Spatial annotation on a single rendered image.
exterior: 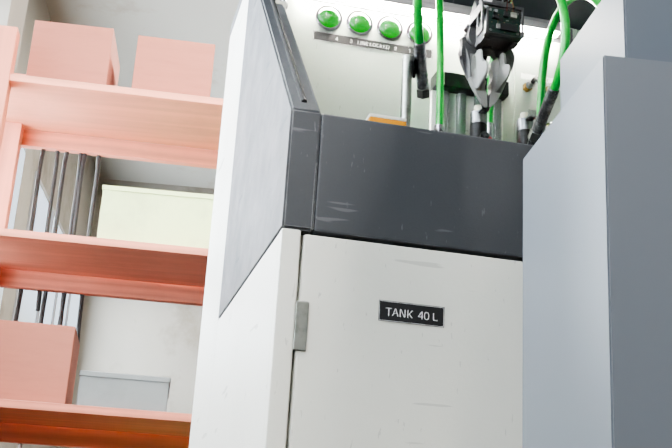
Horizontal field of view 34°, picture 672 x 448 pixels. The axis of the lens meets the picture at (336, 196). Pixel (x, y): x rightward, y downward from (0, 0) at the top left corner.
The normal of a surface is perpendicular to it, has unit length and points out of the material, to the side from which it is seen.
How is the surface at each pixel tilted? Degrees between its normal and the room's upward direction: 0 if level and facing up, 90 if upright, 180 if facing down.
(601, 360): 90
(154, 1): 180
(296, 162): 90
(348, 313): 90
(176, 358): 90
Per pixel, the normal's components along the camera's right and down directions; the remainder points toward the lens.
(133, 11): -0.06, 0.94
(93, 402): 0.16, -0.31
